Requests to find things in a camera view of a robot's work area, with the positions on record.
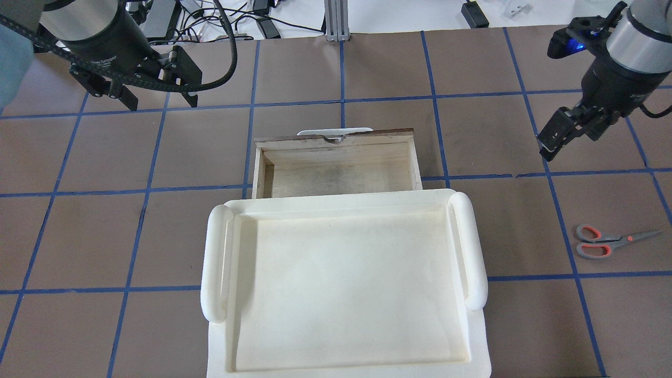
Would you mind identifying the white plastic tray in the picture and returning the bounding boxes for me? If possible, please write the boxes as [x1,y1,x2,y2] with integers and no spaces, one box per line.
[200,189,492,377]

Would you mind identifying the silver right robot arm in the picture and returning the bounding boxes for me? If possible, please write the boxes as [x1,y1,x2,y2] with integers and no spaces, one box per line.
[537,1,671,161]

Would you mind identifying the white drawer handle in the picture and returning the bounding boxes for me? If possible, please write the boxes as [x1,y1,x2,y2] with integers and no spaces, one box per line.
[296,128,373,144]

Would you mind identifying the black braided cable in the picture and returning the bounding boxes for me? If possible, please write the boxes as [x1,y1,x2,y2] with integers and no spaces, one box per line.
[0,0,238,94]

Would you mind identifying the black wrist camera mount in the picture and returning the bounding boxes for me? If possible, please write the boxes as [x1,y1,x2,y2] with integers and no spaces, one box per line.
[547,2,628,59]

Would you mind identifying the aluminium frame post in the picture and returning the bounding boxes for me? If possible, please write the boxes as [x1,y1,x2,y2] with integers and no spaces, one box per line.
[324,0,351,41]

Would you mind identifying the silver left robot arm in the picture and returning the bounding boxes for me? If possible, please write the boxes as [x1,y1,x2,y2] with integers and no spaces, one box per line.
[2,1,202,86]

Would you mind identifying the black power adapter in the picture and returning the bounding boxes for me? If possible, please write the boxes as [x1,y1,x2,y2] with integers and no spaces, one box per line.
[460,1,489,29]

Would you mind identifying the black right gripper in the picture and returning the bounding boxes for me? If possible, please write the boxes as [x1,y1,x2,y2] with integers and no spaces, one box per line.
[537,58,657,161]

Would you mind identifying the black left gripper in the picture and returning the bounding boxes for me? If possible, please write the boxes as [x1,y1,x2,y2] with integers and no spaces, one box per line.
[69,10,203,111]

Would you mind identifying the wooden drawer box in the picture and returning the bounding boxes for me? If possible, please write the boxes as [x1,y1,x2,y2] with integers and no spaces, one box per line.
[251,128,423,198]

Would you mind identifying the red grey handled scissors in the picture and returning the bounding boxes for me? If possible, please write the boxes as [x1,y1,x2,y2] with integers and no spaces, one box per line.
[575,224,662,260]

